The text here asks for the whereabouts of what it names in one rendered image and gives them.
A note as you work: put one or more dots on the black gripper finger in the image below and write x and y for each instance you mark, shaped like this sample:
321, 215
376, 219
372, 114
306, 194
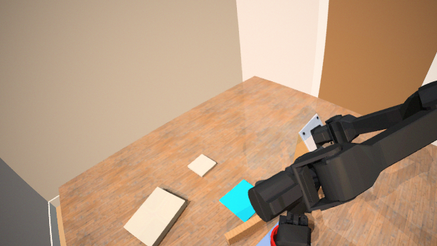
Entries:
282, 219

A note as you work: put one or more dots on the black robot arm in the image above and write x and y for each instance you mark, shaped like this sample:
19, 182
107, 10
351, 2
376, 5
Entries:
345, 169

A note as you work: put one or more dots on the tan long rectangular bar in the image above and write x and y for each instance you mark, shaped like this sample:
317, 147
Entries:
244, 229

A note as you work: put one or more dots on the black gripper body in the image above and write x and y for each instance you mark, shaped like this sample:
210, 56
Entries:
295, 232

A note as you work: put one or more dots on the cream flat rectangular pad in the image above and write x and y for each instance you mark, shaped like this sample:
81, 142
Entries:
155, 216

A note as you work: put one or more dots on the cream flat square tile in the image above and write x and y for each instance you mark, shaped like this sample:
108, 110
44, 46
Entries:
202, 165

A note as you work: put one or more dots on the red cup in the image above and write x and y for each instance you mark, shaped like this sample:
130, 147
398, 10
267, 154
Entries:
273, 236

